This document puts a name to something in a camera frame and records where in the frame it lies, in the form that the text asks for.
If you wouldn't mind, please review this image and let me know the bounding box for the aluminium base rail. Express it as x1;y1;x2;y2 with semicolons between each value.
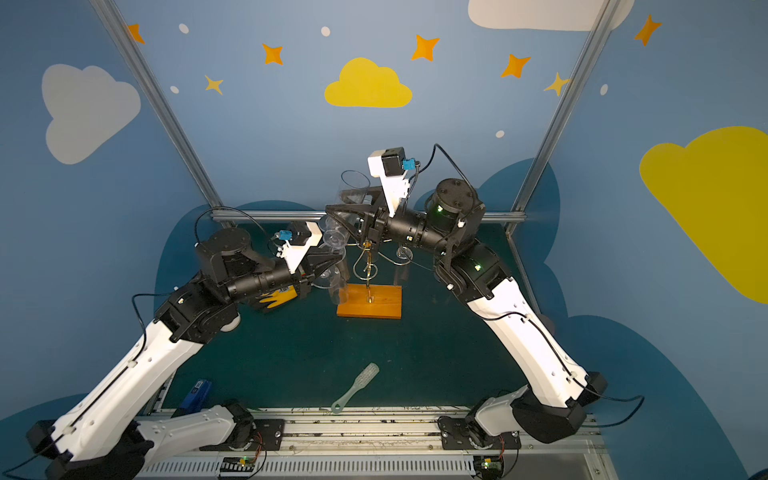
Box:
138;406;618;479

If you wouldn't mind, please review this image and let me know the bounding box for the left aluminium post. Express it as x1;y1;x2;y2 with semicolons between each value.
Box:
89;0;224;207

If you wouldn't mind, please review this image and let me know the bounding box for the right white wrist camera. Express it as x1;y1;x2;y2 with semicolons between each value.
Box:
368;147;417;218

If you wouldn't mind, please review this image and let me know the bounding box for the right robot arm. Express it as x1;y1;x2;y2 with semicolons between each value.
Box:
325;178;607;447

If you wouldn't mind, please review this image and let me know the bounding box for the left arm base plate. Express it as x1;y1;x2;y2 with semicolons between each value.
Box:
243;418;286;452

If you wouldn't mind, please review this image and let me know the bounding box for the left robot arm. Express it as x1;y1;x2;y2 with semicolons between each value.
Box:
26;222;342;479

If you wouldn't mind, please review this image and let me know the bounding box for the clear glass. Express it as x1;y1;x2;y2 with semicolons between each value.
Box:
394;245;414;286
336;169;371;204
319;214;349;250
315;262;349;305

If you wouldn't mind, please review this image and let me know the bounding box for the orange wooden rack base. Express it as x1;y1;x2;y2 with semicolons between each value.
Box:
337;284;402;320

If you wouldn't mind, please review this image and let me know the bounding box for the right aluminium post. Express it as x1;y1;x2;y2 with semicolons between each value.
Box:
505;0;621;241

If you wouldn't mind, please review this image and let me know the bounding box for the yellow work glove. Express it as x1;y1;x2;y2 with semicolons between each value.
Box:
255;286;298;310

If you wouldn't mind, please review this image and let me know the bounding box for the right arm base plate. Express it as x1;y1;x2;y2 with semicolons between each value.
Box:
436;416;522;451

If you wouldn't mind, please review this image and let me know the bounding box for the aluminium post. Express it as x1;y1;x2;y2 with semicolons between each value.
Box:
505;0;621;241
89;0;224;207

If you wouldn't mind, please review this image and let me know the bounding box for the back horizontal aluminium bar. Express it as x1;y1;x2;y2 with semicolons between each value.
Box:
210;209;526;224

